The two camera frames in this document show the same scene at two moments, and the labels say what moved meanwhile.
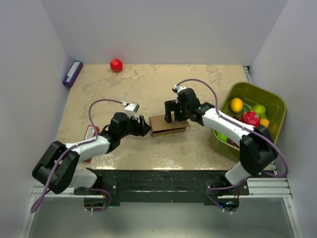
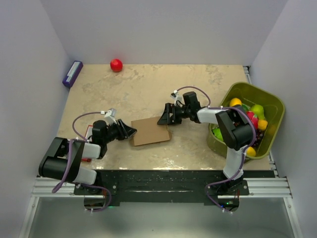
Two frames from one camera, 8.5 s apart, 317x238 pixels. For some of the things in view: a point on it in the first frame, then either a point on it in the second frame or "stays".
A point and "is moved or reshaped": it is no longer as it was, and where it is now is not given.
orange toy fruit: (236, 104) stays
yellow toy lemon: (265, 122) stays
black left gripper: (141, 129) to (124, 131)
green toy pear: (260, 110) stays
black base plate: (152, 187) stays
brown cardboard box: (159, 127) is moved or reshaped
